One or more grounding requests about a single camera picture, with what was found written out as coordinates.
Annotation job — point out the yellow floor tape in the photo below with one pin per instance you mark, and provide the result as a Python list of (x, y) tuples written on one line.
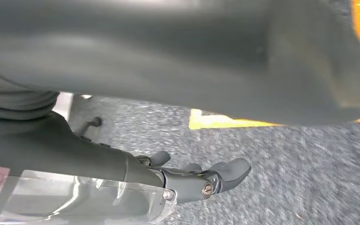
[(217, 121)]

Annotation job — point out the clear plastic camera guard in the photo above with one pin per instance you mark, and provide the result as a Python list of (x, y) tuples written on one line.
[(74, 202)]

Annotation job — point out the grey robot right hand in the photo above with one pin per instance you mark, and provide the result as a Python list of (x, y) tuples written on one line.
[(173, 62)]

